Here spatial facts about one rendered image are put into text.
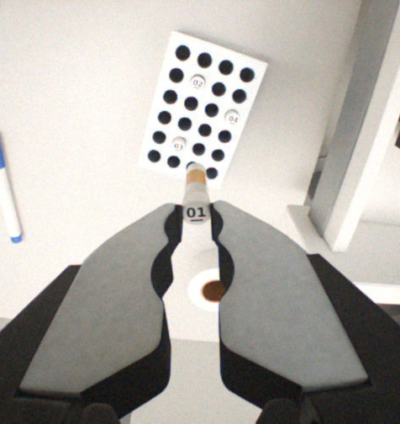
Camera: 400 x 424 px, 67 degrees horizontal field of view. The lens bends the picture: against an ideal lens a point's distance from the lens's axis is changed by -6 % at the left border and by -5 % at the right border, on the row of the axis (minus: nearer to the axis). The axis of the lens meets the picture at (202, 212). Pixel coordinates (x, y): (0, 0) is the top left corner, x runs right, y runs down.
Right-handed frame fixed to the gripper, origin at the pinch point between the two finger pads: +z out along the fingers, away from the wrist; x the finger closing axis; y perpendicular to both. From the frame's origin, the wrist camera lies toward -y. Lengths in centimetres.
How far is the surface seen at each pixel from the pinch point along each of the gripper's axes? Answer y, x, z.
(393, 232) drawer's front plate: 10.4, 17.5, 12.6
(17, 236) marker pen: 13.9, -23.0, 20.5
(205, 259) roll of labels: 17.8, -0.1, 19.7
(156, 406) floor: 196, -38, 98
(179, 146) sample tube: 2.9, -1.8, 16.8
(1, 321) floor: 115, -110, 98
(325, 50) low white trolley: -4.5, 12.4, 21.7
